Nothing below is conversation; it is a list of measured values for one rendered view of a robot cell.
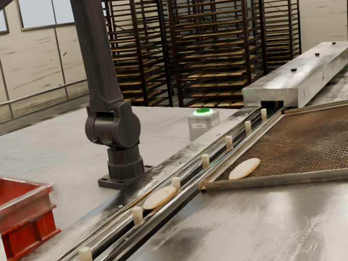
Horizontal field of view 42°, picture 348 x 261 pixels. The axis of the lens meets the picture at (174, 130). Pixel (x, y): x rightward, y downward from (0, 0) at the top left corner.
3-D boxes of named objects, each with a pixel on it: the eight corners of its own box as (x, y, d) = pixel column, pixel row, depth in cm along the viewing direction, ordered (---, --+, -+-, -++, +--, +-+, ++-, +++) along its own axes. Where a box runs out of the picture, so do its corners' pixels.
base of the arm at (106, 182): (130, 168, 114) (97, 186, 105) (125, 138, 112) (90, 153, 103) (157, 172, 109) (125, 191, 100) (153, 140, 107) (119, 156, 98)
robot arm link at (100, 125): (141, 149, 105) (124, 148, 108) (134, 107, 102) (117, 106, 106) (114, 163, 98) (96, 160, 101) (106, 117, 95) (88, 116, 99)
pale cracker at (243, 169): (246, 161, 86) (245, 156, 86) (264, 159, 84) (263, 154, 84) (223, 182, 78) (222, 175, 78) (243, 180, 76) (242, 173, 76)
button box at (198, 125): (201, 144, 138) (197, 109, 135) (226, 145, 134) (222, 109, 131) (189, 153, 131) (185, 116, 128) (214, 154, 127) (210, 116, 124)
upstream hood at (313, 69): (322, 55, 251) (321, 40, 249) (357, 53, 242) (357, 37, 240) (243, 111, 147) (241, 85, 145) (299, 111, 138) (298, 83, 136)
